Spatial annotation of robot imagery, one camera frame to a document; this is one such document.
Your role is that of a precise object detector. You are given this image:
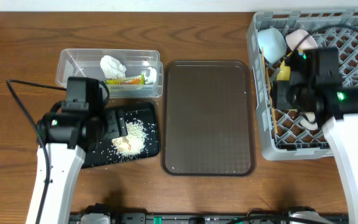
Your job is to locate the white cup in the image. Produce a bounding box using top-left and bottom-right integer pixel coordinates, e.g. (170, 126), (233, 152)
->
(300, 112), (318, 131)

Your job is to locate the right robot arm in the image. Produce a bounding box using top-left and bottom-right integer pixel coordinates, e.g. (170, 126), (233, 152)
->
(270, 80), (358, 223)

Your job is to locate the yellow plate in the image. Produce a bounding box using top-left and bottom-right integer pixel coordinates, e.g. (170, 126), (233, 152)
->
(276, 52), (292, 82)

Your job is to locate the wooden chopstick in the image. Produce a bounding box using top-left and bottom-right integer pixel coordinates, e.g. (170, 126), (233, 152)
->
(271, 106), (278, 134)
(261, 48), (272, 104)

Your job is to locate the white rice bowl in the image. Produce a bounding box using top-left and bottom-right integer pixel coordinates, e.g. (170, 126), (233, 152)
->
(285, 29), (318, 51)

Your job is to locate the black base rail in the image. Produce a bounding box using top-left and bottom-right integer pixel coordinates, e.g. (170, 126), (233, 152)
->
(68, 203), (349, 224)

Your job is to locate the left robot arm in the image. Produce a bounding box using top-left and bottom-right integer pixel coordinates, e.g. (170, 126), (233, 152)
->
(26, 108), (127, 223)

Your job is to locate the green snack wrapper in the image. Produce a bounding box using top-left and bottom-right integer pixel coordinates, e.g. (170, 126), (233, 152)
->
(105, 75), (145, 85)

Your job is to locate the clear plastic bin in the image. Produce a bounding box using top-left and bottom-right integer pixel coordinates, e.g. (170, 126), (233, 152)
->
(56, 49), (163, 98)

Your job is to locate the light blue bowl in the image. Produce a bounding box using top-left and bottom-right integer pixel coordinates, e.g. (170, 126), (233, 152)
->
(257, 28), (287, 63)

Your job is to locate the rice and nutshell pile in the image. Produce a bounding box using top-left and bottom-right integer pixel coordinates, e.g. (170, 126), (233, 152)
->
(112, 119), (147, 157)

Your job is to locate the black waste tray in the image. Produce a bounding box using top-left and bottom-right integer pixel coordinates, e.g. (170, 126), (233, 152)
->
(82, 103), (160, 169)

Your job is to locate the grey dishwasher rack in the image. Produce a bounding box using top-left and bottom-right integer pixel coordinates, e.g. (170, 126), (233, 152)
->
(246, 9), (358, 161)

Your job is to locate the brown serving tray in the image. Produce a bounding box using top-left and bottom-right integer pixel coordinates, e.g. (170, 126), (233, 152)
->
(162, 60), (256, 177)

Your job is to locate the small white tissue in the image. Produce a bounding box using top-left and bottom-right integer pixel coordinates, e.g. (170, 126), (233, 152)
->
(144, 67), (157, 85)

